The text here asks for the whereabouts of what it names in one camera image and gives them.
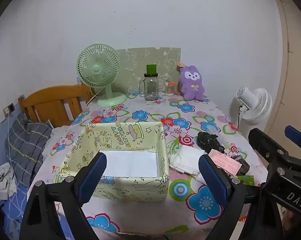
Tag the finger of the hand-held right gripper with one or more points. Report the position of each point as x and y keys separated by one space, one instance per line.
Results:
x=296 y=137
x=273 y=152

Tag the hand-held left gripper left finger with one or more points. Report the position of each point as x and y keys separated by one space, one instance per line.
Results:
x=93 y=177

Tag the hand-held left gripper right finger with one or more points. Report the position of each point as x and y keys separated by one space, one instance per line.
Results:
x=213 y=180

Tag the white cloth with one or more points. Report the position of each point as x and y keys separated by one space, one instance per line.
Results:
x=185 y=158
x=4 y=180

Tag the black cloth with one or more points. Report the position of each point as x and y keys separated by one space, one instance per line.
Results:
x=208 y=141

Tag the yellow printed fabric storage box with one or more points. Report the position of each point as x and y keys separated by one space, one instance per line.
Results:
x=140 y=132

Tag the pink paper slip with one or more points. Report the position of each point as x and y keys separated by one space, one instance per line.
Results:
x=225 y=163

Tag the dark small object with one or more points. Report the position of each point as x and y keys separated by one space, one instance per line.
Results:
x=244 y=167

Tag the clear plastic packet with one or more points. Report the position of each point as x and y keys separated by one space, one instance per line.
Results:
x=213 y=130

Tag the white floor fan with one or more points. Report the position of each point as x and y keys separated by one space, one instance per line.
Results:
x=258 y=105

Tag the grey plaid pillow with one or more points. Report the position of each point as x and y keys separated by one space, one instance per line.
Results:
x=25 y=142

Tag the floral tablecloth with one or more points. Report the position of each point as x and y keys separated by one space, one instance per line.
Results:
x=145 y=115

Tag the blue bed sheet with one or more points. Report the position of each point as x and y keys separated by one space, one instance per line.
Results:
x=15 y=210

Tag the crumpled white cloth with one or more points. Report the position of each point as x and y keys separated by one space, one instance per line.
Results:
x=4 y=180

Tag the wooden chair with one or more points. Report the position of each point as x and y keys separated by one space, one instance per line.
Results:
x=48 y=100

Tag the purple plush bunny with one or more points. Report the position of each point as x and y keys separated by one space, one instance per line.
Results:
x=191 y=87

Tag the small jar of cotton swabs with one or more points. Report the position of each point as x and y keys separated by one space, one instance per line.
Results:
x=170 y=90

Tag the glass jar mug green lid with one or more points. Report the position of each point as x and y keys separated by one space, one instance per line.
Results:
x=151 y=87

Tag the green desk fan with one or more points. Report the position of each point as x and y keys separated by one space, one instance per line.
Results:
x=98 y=67

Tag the plush bunny paper tag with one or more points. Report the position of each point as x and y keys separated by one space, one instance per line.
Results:
x=180 y=65

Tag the green printed board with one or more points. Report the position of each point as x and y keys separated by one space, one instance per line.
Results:
x=140 y=60

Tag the wall socket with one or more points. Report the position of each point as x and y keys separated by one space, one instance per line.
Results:
x=9 y=109

